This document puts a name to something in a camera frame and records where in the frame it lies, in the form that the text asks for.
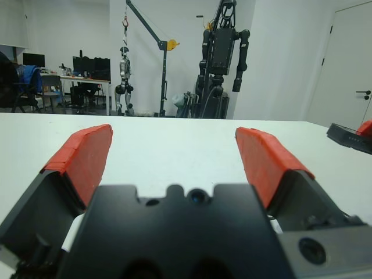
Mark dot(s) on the small silver humanoid robot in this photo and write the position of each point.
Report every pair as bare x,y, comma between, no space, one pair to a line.
124,67

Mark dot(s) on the red hoist hook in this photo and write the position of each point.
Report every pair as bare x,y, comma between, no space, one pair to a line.
125,21

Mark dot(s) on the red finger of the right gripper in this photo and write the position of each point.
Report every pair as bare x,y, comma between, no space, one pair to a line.
366,128

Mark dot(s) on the large black humanoid robot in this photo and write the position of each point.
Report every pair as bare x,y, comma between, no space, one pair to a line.
222,49

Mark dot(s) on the black computer monitor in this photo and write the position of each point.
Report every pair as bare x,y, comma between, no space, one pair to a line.
102,67
33,59
83,65

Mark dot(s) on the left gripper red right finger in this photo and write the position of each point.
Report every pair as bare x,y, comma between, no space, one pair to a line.
267,165

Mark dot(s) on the grey folded cart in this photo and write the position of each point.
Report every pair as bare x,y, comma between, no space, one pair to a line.
187,106

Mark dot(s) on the black hoist crane frame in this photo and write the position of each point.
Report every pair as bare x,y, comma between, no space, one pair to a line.
164,72

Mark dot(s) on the white door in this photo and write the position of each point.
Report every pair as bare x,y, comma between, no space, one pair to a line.
343,64

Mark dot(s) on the white office desk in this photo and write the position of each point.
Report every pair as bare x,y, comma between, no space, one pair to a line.
87,80

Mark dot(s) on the yellow hoist winch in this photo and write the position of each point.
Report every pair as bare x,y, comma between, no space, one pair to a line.
173,45

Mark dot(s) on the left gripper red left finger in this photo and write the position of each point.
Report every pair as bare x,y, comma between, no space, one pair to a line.
81,162

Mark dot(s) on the black office chair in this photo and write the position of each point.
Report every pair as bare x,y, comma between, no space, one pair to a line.
7,84

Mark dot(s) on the small black camera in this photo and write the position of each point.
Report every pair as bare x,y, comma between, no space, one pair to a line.
343,138

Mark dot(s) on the black computer tower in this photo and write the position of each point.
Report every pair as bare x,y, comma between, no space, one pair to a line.
76,96

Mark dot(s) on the blue jacket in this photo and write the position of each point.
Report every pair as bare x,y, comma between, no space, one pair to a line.
30,78

